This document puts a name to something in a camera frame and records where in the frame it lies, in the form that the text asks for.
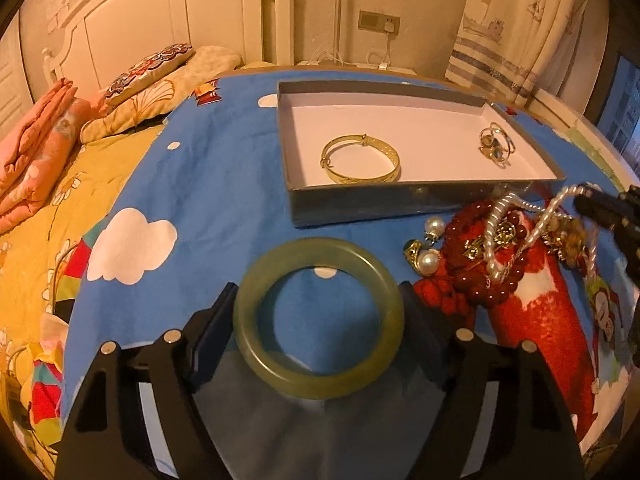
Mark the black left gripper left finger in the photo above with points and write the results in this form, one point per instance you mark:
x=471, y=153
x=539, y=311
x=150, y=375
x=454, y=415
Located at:
x=135, y=416

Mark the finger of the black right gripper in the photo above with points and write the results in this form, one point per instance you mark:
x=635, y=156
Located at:
x=608, y=211

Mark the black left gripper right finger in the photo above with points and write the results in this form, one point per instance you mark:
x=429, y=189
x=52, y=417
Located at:
x=502, y=415

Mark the pearl earring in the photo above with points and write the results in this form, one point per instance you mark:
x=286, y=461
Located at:
x=427, y=262
x=434, y=228

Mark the green jade bangle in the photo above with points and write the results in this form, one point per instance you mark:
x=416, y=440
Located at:
x=325, y=345

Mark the grey jewelry box tray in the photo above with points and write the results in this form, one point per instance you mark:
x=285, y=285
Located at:
x=357, y=150

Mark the window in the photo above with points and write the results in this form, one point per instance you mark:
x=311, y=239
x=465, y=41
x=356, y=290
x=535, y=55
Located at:
x=619, y=121

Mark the yellow cartoon bed sheet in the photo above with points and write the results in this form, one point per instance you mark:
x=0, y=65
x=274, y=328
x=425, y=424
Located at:
x=35, y=274

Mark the white striped curtain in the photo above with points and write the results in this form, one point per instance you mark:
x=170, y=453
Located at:
x=504, y=46

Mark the blue cartoon table cloth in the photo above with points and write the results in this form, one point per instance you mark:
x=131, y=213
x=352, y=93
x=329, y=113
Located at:
x=207, y=200

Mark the folded pink blanket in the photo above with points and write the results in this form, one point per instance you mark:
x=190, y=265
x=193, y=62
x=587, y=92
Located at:
x=36, y=150

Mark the white nightstand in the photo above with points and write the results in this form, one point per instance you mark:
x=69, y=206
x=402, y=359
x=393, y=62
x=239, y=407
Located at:
x=375, y=68

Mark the yellow patterned pillow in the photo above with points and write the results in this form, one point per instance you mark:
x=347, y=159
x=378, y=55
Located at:
x=163, y=96

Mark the embroidered floral pillow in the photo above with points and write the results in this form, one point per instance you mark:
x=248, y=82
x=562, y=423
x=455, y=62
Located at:
x=150, y=69

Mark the white bed headboard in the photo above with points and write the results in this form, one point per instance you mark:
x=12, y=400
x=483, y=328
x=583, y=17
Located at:
x=104, y=37

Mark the gold chain jewelry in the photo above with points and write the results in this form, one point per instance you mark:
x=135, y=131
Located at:
x=506, y=234

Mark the wall power socket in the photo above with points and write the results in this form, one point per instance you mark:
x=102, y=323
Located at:
x=378, y=22

